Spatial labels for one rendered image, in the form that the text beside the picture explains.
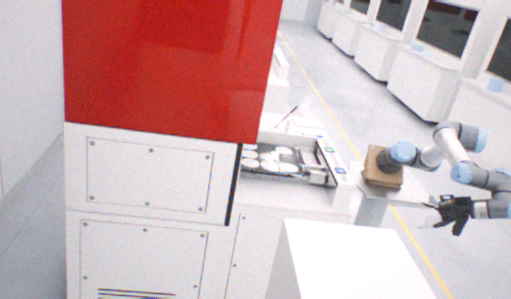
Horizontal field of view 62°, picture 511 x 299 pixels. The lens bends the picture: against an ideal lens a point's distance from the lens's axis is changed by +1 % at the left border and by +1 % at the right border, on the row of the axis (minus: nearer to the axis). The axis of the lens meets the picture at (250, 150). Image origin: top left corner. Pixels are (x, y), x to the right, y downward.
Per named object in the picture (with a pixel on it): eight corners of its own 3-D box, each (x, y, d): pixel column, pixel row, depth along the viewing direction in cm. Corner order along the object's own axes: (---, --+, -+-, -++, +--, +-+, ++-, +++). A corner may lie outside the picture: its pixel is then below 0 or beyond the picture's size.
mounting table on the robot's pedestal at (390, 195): (401, 184, 283) (407, 167, 277) (429, 224, 243) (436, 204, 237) (336, 176, 278) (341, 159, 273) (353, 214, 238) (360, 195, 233)
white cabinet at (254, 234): (208, 325, 238) (229, 202, 204) (212, 223, 325) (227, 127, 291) (317, 333, 246) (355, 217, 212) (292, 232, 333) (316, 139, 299)
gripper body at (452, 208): (437, 194, 167) (471, 192, 160) (442, 211, 170) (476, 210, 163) (435, 207, 161) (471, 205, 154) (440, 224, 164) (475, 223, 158)
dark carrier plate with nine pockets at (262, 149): (238, 167, 222) (238, 167, 222) (237, 141, 253) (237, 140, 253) (302, 175, 226) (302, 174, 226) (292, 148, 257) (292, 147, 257)
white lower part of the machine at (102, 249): (66, 348, 212) (63, 211, 177) (108, 243, 286) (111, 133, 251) (207, 356, 220) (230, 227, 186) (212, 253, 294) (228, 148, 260)
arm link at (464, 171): (431, 111, 195) (465, 164, 153) (454, 116, 195) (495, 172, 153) (420, 132, 201) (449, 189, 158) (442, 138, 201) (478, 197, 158)
